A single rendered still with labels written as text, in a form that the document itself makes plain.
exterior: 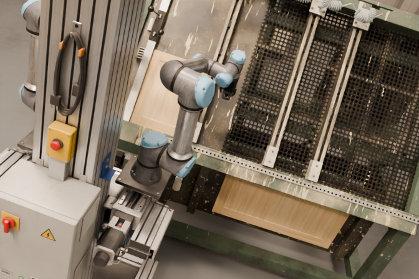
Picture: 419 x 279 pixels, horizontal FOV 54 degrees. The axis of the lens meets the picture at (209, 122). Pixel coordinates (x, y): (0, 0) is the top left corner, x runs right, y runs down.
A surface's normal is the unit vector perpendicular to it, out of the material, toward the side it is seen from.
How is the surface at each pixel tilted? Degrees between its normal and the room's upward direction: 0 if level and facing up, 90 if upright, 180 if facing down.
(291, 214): 90
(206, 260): 0
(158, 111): 54
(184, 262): 0
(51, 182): 0
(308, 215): 90
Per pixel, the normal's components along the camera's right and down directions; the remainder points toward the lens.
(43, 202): 0.27, -0.81
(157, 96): 0.03, -0.07
